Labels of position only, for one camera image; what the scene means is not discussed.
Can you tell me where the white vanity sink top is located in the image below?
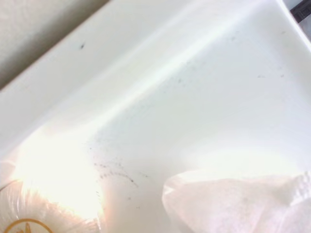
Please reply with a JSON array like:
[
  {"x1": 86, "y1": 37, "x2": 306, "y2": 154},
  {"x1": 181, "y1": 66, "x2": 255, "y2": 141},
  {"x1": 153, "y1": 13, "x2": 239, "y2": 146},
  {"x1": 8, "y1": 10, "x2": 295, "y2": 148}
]
[{"x1": 0, "y1": 0, "x2": 311, "y2": 233}]

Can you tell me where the white tissue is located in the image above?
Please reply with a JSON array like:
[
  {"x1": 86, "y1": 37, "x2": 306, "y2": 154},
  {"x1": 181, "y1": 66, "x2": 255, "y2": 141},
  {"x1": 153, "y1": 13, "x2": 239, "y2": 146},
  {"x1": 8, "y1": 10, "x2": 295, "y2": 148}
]
[{"x1": 161, "y1": 169, "x2": 311, "y2": 233}]

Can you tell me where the round beige wrapped soap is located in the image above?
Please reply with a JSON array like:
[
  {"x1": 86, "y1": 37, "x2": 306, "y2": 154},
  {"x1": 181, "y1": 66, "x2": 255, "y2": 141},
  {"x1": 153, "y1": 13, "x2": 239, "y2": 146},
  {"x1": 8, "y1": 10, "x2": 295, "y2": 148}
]
[{"x1": 0, "y1": 159, "x2": 109, "y2": 233}]

